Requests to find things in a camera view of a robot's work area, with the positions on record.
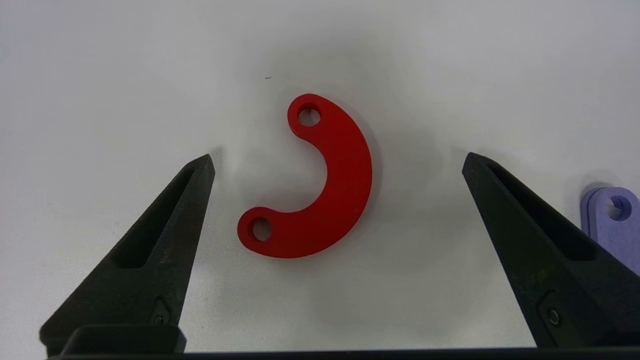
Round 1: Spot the small red curved piece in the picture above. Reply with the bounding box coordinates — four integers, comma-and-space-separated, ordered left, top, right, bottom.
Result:
237, 93, 373, 259

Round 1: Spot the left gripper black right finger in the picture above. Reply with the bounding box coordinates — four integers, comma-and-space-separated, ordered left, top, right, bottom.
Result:
461, 152, 640, 348

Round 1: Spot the short purple plastic bar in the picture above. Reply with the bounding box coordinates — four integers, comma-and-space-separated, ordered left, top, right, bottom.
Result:
580, 186, 640, 277

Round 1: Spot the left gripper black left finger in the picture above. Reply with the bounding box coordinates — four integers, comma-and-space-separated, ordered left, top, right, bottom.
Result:
39, 153, 216, 344

